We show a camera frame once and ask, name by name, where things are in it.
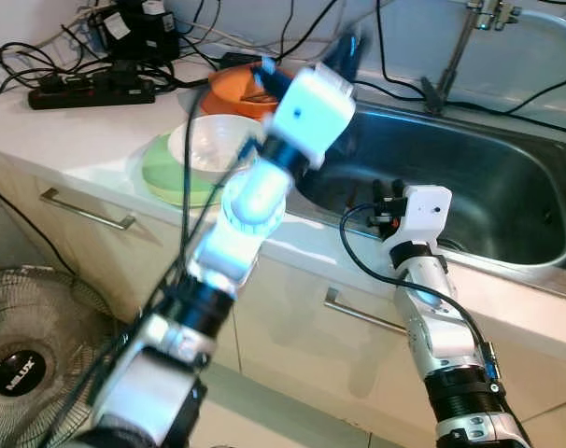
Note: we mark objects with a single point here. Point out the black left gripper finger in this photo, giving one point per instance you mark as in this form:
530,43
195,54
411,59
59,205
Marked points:
348,56
272,77

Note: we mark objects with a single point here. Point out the white bowl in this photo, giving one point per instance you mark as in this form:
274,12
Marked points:
208,145

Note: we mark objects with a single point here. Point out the green plate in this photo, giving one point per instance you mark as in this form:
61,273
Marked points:
162,177

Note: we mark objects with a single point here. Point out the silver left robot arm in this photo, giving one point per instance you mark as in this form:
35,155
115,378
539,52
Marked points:
250,201

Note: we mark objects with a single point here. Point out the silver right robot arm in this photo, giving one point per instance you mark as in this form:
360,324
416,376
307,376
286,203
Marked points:
432,317

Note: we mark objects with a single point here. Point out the white kitchen cabinet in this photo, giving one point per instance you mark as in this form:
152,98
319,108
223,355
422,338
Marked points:
292,355

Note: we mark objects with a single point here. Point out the orange bowl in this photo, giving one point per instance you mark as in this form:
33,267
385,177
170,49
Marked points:
232,89

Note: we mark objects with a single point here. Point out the stainless steel sink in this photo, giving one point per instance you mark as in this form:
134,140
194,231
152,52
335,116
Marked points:
470,177

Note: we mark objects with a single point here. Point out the metal faucet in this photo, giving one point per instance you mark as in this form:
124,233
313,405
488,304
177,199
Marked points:
458,56

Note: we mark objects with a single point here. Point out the black power adapter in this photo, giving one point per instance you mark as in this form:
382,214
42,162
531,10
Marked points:
143,37

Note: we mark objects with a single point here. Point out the black power strip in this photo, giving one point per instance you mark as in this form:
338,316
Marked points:
87,93

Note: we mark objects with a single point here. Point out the grey floor fan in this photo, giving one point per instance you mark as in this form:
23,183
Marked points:
40,317

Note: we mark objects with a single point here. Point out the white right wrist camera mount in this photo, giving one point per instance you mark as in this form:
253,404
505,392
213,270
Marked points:
423,210

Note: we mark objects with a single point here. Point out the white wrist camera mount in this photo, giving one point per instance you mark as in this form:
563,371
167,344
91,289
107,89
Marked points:
423,210
311,112

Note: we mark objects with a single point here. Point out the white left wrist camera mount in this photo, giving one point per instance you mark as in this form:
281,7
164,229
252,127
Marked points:
311,112

